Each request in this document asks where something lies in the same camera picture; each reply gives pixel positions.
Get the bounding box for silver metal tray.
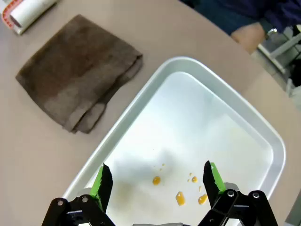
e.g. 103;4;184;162
61;56;287;226

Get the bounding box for long orange sauce drop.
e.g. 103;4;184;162
175;191;187;207

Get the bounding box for brown cloth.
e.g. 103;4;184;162
15;14;144;135

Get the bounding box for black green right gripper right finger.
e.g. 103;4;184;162
198;161;279;226

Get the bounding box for person's left hand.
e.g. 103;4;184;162
230;23;268;54

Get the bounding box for person in navy jacket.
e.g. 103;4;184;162
216;0;301;27

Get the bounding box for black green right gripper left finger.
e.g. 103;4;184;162
41;163;116;226

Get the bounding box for white desk with metal legs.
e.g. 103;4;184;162
257;25;301;99

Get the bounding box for blue jeans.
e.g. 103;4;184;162
179;0;259;36

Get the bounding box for white folding stand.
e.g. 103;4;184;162
1;0;58;36

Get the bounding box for silver wristwatch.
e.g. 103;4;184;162
266;27;278;39

